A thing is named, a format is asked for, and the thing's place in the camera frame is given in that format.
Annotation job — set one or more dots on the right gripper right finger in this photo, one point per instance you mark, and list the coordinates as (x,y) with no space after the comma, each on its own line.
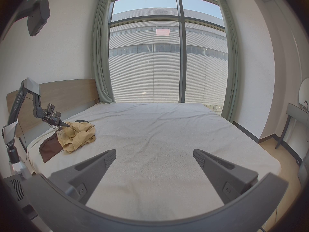
(217,170)

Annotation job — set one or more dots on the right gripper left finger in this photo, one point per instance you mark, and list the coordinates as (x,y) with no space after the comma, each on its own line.
(91,168)

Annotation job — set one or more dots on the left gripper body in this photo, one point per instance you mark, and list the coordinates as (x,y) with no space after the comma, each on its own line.
(53,121)

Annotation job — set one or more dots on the tan shorts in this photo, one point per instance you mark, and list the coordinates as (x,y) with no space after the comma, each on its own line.
(77,136)

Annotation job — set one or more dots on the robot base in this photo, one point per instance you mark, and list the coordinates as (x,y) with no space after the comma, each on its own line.
(20,170)

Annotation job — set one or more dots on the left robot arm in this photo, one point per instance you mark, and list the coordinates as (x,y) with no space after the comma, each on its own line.
(31,86)

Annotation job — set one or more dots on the bed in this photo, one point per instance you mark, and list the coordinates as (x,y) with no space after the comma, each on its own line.
(154,134)

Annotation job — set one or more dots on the brown shorts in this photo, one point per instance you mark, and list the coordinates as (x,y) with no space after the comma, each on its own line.
(49,146)

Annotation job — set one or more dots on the black garment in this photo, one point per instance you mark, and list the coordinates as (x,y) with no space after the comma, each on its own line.
(82,121)

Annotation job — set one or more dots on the grey small table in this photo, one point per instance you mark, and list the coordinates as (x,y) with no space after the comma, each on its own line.
(295,110)

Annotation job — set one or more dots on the window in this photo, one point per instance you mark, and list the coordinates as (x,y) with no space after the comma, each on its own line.
(144,69)

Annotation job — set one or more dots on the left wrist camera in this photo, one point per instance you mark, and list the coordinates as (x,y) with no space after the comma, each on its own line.
(50,107)

